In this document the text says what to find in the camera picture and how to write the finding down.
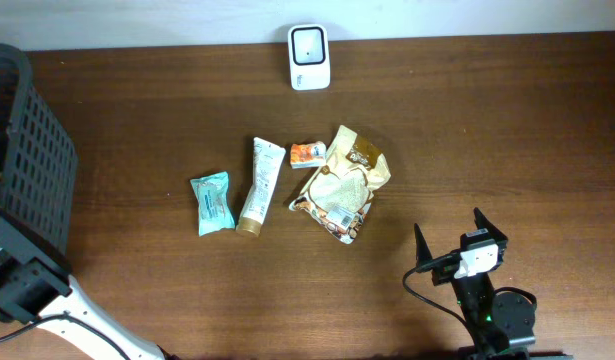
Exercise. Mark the white barcode scanner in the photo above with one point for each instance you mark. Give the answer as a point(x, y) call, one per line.
point(309, 58)

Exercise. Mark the teal wipes packet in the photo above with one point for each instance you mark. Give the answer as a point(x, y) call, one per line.
point(213, 209)

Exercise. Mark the beige brown snack bag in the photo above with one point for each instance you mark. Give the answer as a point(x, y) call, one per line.
point(340, 193)

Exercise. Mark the white cream tube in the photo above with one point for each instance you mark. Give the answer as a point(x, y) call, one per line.
point(267, 161)

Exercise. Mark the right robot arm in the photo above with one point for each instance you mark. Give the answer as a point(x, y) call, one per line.
point(499, 320)

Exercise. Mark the grey plastic mesh basket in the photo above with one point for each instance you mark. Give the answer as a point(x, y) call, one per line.
point(38, 159)

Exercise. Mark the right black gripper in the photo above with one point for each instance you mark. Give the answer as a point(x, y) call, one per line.
point(499, 239)

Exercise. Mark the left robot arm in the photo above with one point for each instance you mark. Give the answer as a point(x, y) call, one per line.
point(38, 288)

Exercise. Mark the small orange white box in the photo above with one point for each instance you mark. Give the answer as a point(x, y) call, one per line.
point(308, 155)

